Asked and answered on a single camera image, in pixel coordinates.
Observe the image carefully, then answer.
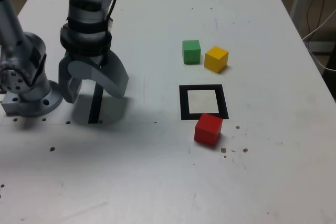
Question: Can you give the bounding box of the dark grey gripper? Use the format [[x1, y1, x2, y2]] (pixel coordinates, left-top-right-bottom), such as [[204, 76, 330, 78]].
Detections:
[[58, 50, 130, 104]]

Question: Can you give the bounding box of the green cube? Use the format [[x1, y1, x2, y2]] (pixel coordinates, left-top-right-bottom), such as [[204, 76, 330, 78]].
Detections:
[[182, 39, 202, 65]]

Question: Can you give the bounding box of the yellow cube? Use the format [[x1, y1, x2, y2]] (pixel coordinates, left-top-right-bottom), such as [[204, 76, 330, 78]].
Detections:
[[204, 46, 229, 74]]

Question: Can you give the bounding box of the red cube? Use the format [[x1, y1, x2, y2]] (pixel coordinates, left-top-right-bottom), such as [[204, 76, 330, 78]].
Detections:
[[194, 112, 223, 146]]

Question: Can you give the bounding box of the black tape square outline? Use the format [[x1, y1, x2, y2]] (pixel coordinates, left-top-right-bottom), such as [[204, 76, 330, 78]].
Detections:
[[178, 84, 229, 121]]

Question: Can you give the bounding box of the black tape strip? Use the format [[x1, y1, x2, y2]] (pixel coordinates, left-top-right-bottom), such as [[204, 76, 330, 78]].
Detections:
[[88, 81, 105, 124]]

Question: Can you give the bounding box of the grey flat box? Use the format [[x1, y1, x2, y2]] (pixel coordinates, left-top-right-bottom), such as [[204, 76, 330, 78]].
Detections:
[[306, 40, 336, 52]]

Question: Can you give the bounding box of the white cable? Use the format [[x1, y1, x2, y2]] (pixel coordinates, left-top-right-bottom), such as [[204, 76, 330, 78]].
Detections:
[[301, 8, 336, 72]]

